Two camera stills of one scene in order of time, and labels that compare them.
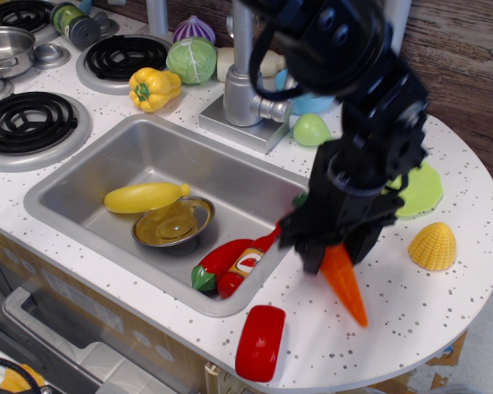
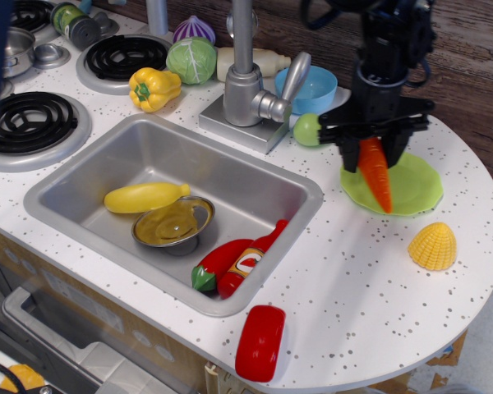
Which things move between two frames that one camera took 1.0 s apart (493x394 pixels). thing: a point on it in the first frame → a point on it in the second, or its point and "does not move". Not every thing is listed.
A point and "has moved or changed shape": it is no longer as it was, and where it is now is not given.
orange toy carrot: (337, 267) has moved or changed shape
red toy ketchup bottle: (246, 263) does not move
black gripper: (333, 213) → (377, 108)
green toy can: (67, 19) does not move
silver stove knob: (48, 56) does not move
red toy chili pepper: (205, 277) does not move
